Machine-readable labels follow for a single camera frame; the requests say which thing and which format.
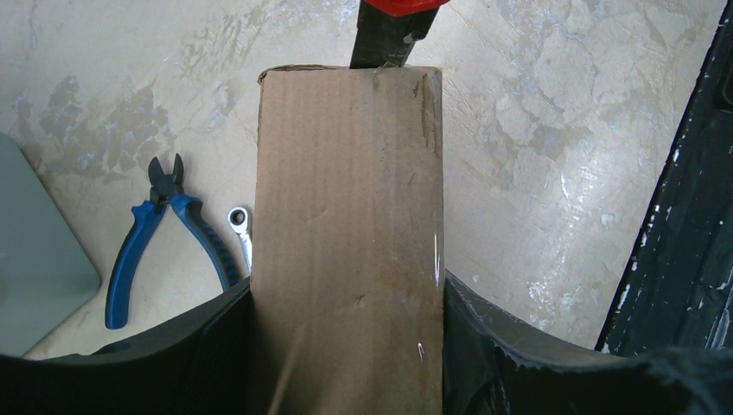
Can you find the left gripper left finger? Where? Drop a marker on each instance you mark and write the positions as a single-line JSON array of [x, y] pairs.
[[195, 363]]

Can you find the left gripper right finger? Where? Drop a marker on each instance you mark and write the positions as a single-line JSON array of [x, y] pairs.
[[495, 363]]

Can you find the brown cardboard express box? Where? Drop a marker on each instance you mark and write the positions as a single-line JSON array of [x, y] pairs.
[[348, 272]]

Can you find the red utility knife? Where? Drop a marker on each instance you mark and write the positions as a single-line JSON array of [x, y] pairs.
[[387, 31]]

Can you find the silver ratchet wrench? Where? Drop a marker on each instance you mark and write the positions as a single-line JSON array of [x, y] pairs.
[[239, 221]]

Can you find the clear plastic storage bin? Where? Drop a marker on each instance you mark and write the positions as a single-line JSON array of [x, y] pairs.
[[45, 273]]

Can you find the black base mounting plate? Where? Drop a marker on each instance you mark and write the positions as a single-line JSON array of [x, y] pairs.
[[677, 287]]

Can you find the blue handled pliers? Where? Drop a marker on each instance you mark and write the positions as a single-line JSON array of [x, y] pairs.
[[170, 249]]

